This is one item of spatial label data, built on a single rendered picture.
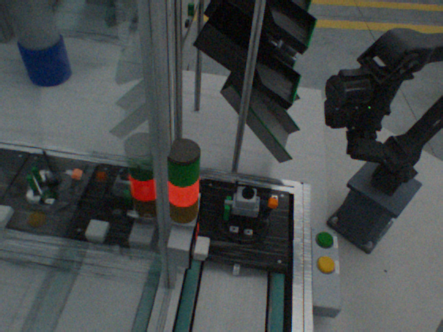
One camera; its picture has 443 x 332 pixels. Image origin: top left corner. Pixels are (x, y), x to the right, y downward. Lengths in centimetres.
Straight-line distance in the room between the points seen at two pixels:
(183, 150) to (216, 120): 87
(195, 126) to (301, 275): 67
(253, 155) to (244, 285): 49
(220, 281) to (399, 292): 48
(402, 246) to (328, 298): 36
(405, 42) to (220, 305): 67
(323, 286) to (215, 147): 59
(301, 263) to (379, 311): 25
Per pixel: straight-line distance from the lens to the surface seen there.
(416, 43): 72
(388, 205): 105
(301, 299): 97
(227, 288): 99
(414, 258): 125
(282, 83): 105
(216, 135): 136
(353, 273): 115
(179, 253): 67
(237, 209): 94
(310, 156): 136
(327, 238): 104
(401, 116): 315
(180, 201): 60
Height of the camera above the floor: 182
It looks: 49 degrees down
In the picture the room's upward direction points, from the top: 7 degrees clockwise
